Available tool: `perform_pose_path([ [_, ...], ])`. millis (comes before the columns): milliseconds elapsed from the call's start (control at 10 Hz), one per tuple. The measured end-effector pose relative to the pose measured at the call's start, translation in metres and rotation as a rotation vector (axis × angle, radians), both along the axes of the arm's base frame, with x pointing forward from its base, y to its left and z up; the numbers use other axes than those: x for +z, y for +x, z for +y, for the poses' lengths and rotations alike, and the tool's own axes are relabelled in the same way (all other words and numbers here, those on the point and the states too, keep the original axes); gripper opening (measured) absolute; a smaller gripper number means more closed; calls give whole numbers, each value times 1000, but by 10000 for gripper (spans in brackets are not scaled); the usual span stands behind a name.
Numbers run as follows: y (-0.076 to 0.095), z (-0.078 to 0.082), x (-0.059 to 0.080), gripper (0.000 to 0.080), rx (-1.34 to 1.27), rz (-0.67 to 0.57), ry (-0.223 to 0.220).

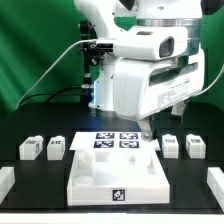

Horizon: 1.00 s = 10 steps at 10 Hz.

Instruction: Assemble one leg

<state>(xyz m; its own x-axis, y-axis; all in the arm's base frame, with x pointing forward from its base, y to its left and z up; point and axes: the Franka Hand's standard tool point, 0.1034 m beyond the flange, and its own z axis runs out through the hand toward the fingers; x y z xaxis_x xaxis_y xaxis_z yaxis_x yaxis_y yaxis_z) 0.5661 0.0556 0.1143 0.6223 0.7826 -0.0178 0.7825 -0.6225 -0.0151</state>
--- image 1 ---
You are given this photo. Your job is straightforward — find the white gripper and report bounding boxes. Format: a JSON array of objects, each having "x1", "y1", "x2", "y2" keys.
[{"x1": 113, "y1": 50, "x2": 205, "y2": 140}]

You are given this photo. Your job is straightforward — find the white square tabletop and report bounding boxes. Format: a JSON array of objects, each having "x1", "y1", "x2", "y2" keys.
[{"x1": 67, "y1": 149, "x2": 170, "y2": 206}]

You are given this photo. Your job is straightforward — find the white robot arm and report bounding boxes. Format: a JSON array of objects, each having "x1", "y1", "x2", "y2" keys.
[{"x1": 73, "y1": 0, "x2": 224, "y2": 141}]

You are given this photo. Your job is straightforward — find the white sheet with markers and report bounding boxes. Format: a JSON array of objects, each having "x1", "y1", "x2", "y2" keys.
[{"x1": 70, "y1": 131, "x2": 160, "y2": 151}]

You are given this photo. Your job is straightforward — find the white right obstacle block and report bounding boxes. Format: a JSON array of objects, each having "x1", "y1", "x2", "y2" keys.
[{"x1": 207, "y1": 167, "x2": 224, "y2": 212}]

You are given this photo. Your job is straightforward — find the white obstacle block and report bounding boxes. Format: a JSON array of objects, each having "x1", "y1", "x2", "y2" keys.
[
  {"x1": 207, "y1": 167, "x2": 224, "y2": 212},
  {"x1": 0, "y1": 167, "x2": 15, "y2": 204}
]

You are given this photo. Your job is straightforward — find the white left obstacle block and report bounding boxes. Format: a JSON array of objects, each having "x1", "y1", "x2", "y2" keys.
[{"x1": 0, "y1": 167, "x2": 15, "y2": 204}]

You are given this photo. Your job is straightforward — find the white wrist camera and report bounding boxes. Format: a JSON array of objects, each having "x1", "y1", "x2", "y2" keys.
[{"x1": 113, "y1": 26, "x2": 188, "y2": 61}]

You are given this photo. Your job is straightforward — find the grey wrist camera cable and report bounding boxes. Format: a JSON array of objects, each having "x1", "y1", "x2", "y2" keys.
[{"x1": 192, "y1": 63, "x2": 224, "y2": 98}]

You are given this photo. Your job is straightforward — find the black background camera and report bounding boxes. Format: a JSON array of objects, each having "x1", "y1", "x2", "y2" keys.
[{"x1": 96, "y1": 39, "x2": 114, "y2": 52}]

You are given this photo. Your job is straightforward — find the black camera stand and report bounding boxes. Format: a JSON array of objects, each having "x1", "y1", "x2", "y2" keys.
[{"x1": 79, "y1": 21, "x2": 96, "y2": 105}]

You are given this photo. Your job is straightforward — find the black cable on table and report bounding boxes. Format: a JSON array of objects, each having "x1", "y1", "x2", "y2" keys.
[{"x1": 19, "y1": 85, "x2": 88, "y2": 107}]

